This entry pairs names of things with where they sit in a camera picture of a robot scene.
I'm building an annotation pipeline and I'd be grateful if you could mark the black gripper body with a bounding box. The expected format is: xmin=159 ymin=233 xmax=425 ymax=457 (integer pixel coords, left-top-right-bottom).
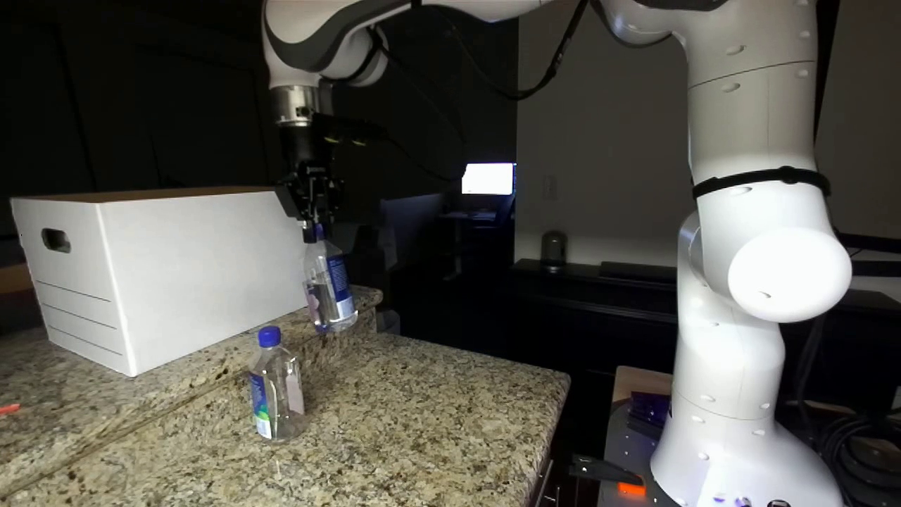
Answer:
xmin=273 ymin=123 xmax=346 ymax=219

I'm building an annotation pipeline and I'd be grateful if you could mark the black arm strap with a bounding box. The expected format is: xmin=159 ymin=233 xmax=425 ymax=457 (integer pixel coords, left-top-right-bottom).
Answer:
xmin=691 ymin=164 xmax=838 ymax=204

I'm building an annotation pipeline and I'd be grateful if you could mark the dark low desk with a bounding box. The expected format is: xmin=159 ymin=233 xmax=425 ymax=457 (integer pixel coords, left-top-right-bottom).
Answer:
xmin=510 ymin=256 xmax=901 ymax=425

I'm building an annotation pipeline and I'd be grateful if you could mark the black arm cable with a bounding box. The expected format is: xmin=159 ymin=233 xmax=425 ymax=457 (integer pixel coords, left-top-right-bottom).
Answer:
xmin=374 ymin=0 xmax=604 ymax=105

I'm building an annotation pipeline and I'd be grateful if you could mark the orange black clamp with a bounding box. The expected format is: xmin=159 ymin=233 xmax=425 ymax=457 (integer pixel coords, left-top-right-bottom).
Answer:
xmin=614 ymin=480 xmax=652 ymax=504

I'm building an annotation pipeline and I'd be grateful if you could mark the black cable bundle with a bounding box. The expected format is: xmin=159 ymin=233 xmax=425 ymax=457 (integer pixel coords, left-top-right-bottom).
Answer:
xmin=797 ymin=408 xmax=901 ymax=507

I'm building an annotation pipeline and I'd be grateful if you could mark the blue cap water bottle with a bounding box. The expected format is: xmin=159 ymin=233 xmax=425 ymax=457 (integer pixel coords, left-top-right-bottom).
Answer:
xmin=245 ymin=323 xmax=311 ymax=444
xmin=304 ymin=223 xmax=363 ymax=339

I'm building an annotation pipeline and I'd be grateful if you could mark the small gray device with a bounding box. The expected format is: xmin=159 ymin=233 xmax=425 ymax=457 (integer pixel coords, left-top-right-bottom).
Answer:
xmin=539 ymin=229 xmax=569 ymax=275

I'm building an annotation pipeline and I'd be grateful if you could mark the lit computer monitor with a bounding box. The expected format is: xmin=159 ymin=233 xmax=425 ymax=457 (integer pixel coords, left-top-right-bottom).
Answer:
xmin=456 ymin=158 xmax=521 ymax=204

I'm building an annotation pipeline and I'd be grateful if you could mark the white storage box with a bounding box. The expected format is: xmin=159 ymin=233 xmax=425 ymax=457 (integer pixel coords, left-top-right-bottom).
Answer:
xmin=8 ymin=184 xmax=321 ymax=380

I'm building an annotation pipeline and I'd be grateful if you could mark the gray robot base plate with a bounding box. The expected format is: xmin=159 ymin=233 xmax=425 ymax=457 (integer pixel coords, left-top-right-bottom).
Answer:
xmin=562 ymin=388 xmax=847 ymax=507

